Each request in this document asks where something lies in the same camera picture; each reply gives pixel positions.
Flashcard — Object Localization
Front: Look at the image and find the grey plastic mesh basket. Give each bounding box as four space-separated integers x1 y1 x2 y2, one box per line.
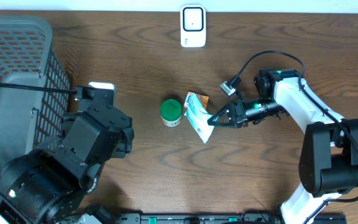
0 16 71 172

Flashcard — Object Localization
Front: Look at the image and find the black camera cable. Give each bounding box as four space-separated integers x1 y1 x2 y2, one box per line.
0 82 78 95
231 50 358 203

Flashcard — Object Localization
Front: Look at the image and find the green lid jar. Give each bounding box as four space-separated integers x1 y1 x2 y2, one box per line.
160 99 182 127

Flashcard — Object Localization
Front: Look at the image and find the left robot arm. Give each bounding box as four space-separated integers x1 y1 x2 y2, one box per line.
0 86 134 223

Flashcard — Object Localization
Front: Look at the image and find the black left camera cable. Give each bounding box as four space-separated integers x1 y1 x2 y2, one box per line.
0 82 78 95

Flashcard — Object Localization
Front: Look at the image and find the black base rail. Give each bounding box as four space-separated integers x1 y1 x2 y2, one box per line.
57 212 347 224

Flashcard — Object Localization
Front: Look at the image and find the mint green wipes packet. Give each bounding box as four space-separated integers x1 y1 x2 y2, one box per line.
185 95 214 144

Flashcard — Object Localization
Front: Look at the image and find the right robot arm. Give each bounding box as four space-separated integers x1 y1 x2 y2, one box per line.
208 69 358 223

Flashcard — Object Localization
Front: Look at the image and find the orange white tissue pack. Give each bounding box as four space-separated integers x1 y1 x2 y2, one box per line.
184 91 209 109

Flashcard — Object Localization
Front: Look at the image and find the black right camera cable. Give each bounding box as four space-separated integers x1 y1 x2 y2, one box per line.
231 50 358 203

